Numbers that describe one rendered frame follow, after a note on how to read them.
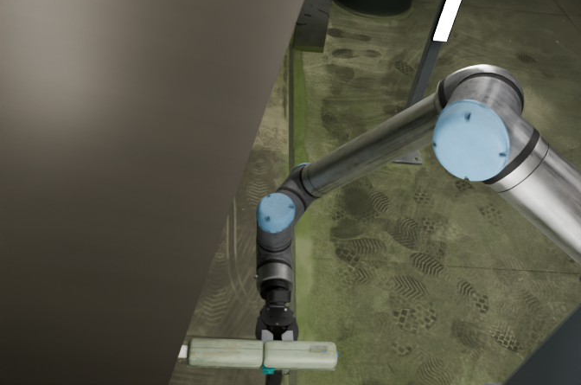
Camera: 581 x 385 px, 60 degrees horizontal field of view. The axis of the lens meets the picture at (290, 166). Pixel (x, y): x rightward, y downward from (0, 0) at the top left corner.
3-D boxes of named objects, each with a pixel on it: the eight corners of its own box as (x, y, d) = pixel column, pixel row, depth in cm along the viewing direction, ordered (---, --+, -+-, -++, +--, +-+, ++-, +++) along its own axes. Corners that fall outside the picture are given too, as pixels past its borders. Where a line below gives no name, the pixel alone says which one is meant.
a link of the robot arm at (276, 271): (294, 263, 123) (255, 261, 122) (296, 280, 120) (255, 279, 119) (290, 284, 129) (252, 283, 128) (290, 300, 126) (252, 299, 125)
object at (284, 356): (320, 382, 121) (338, 336, 106) (322, 402, 118) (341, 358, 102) (112, 378, 116) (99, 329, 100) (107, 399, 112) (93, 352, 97)
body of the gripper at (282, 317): (290, 346, 118) (287, 301, 126) (295, 327, 112) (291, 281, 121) (257, 345, 117) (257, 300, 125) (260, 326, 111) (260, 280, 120)
